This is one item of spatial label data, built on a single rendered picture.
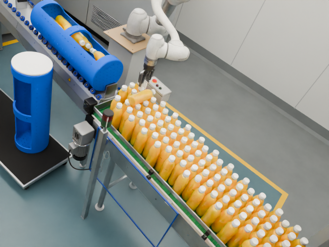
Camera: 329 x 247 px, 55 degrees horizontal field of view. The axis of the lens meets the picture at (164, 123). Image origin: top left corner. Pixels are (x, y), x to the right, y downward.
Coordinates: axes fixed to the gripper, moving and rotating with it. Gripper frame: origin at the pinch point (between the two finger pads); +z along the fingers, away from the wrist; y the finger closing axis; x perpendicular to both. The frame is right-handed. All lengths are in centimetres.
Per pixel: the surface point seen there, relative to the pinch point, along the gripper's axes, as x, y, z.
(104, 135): 21, 50, 7
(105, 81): -23.5, 14.0, 9.0
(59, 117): -90, 4, 114
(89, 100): -15.0, 33.6, 13.9
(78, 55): -46, 25, -2
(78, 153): -2, 47, 51
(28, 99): -76, 46, 59
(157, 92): 6.8, -11.7, 6.0
